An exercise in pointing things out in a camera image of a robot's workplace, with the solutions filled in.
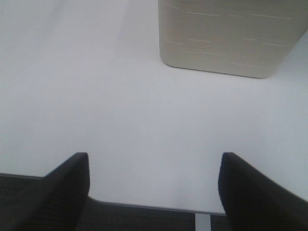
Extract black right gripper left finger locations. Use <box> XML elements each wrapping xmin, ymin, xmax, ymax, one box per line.
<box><xmin>0</xmin><ymin>153</ymin><xmax>90</xmax><ymax>231</ymax></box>

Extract beige basket with grey rim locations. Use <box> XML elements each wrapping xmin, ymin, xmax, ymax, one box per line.
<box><xmin>158</xmin><ymin>0</ymin><xmax>308</xmax><ymax>78</ymax></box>

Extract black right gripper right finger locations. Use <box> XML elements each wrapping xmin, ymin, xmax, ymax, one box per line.
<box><xmin>218</xmin><ymin>153</ymin><xmax>308</xmax><ymax>231</ymax></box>

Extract white table leg bracket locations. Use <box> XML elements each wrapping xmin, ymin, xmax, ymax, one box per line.
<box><xmin>195</xmin><ymin>213</ymin><xmax>212</xmax><ymax>231</ymax></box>

